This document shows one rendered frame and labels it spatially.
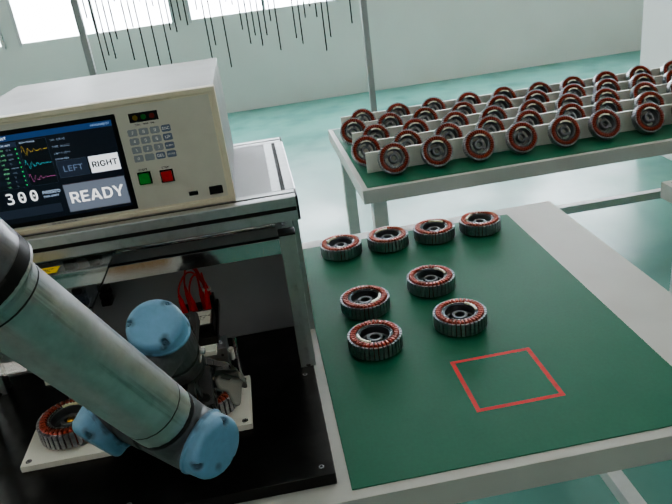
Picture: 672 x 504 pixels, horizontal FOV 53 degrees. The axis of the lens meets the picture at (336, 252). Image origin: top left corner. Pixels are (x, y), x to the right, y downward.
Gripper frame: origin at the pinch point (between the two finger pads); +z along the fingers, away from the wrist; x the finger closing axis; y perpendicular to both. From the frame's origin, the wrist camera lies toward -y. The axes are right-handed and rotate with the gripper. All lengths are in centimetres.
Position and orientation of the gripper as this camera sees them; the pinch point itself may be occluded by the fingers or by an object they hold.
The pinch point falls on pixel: (202, 390)
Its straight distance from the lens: 121.8
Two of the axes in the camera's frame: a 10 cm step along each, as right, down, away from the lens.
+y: 1.9, 8.6, -4.7
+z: 0.1, 4.8, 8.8
